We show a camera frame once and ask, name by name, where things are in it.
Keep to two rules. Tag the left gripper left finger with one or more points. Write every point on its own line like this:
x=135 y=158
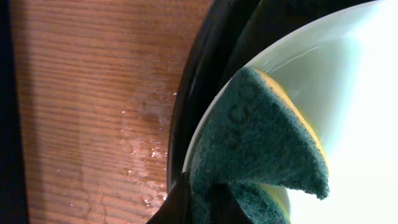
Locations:
x=177 y=207

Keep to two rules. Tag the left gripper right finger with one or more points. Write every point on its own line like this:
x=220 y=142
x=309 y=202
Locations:
x=225 y=208

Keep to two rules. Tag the green yellow sponge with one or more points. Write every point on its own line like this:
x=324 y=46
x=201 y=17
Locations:
x=255 y=136

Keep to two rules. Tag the mint green plate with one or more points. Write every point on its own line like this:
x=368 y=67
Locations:
x=340 y=72

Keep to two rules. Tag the black round tray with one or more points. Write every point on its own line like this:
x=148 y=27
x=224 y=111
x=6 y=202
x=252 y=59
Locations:
x=232 y=33

